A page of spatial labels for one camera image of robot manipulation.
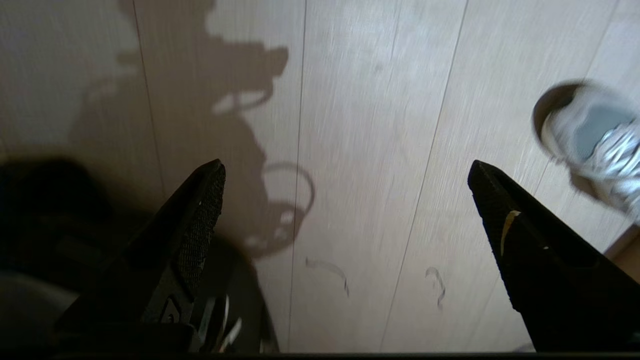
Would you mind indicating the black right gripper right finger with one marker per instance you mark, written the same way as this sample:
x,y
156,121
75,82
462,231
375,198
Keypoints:
x,y
560,280

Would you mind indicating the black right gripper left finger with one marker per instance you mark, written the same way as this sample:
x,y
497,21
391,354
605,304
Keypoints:
x,y
150,260

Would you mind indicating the white mesh lace-up sneaker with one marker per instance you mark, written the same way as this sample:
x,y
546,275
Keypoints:
x,y
600,130

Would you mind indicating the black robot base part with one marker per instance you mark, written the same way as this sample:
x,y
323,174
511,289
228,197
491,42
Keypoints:
x,y
40,210

